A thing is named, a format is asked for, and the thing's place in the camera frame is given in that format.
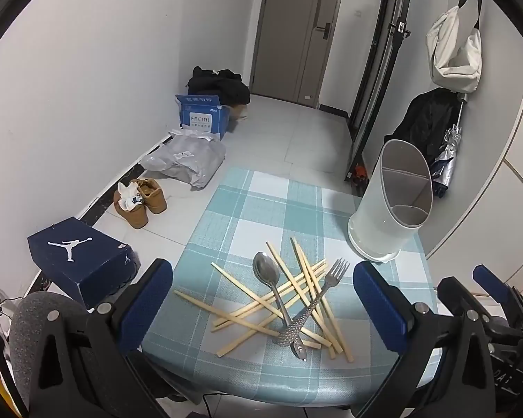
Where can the black clothes pile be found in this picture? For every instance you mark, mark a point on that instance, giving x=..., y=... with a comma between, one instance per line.
x=218, y=85

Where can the dark door frame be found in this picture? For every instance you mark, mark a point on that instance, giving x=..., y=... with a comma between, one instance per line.
x=375, y=74

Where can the grey fabric chair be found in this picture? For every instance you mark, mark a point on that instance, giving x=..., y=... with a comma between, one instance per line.
x=28, y=318

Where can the metal fork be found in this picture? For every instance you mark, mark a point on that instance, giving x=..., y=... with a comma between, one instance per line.
x=331, y=283

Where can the pile of wooden chopsticks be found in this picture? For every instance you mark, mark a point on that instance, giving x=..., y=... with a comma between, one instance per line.
x=239, y=285

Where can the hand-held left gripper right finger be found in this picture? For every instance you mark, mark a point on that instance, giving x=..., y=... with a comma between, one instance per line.
x=379, y=309

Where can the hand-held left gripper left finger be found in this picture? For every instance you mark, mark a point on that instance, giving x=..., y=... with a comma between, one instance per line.
x=150, y=305

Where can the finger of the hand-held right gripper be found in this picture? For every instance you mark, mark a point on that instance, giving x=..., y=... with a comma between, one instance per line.
x=488, y=278
x=453, y=294

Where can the grey door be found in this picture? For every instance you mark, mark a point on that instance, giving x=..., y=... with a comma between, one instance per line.
x=287, y=30

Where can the clear plastic bag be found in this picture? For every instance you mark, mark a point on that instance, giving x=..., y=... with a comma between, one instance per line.
x=187, y=161

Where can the navy shoe box white logo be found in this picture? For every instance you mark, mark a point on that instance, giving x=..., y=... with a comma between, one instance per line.
x=83, y=257

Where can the black backpack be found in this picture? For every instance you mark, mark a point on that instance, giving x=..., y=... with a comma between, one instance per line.
x=422, y=122

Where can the white hanging bag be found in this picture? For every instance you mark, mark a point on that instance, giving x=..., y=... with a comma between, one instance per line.
x=455, y=56

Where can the metal spoon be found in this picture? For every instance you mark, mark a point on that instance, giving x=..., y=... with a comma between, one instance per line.
x=266, y=268

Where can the small orange object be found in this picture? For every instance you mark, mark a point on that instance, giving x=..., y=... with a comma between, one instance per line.
x=358, y=173

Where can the silver folded umbrella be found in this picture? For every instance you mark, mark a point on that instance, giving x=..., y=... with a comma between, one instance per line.
x=449, y=161

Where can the teal checked tablecloth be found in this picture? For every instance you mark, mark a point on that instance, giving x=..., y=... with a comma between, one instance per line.
x=252, y=209

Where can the white crumpled cloth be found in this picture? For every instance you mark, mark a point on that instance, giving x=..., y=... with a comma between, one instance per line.
x=127, y=196

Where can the blue cardboard box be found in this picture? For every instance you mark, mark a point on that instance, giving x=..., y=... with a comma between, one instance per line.
x=200, y=115

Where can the translucent white utensil holder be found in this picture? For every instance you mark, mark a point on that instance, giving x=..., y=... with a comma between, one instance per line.
x=375, y=222

